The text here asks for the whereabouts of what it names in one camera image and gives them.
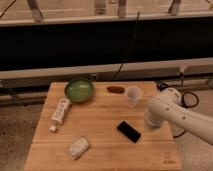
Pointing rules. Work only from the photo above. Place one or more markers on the wooden table board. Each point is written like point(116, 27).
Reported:
point(97, 120)

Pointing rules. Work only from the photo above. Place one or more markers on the white toothpaste tube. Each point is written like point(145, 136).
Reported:
point(59, 114)

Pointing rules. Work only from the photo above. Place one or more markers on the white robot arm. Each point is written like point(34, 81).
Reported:
point(166, 106)

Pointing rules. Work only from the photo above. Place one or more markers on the green bowl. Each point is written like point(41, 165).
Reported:
point(79, 90)

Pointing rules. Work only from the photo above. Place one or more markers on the clear plastic cup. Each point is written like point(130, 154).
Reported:
point(133, 95)

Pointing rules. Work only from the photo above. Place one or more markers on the white wrapped packet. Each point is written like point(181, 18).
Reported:
point(78, 147)

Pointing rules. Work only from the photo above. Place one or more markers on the brown oval object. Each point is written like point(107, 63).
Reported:
point(116, 89)

